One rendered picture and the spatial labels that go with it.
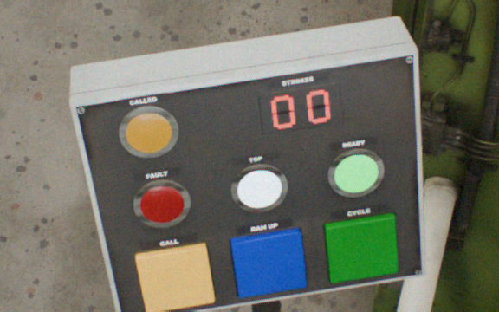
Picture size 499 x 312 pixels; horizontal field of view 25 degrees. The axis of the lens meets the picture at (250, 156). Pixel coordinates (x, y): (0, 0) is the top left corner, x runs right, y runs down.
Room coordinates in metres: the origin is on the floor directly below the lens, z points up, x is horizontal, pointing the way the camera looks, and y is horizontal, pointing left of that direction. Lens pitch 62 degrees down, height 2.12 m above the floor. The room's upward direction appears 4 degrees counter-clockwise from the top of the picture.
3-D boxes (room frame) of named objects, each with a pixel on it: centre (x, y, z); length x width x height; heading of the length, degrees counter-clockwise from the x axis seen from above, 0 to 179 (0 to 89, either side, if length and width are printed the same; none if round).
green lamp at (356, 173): (0.53, -0.11, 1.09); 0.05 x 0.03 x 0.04; 70
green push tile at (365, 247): (0.48, -0.11, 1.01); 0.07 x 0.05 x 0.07; 95
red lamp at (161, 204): (0.51, 0.09, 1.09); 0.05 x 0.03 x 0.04; 70
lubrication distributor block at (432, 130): (0.73, -0.25, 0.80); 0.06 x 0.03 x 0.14; 70
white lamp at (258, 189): (0.52, -0.01, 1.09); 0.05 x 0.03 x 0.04; 70
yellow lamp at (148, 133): (0.55, 0.10, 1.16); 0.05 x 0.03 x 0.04; 70
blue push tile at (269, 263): (0.48, -0.01, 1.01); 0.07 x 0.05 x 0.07; 95
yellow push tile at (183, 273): (0.47, 0.09, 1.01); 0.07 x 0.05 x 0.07; 95
